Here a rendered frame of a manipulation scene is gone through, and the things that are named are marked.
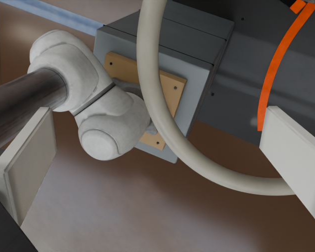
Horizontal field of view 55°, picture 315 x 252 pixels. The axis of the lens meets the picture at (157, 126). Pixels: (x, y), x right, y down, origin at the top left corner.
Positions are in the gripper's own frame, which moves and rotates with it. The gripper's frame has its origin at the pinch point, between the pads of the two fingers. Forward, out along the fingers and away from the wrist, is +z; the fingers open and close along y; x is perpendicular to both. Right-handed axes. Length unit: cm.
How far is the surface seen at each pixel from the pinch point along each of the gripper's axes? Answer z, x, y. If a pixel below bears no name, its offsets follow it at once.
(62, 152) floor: 206, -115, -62
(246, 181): 25.1, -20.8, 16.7
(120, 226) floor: 195, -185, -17
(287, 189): 24.8, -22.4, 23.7
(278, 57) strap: 140, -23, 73
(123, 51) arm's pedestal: 85, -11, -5
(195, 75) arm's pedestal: 77, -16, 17
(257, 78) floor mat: 145, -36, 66
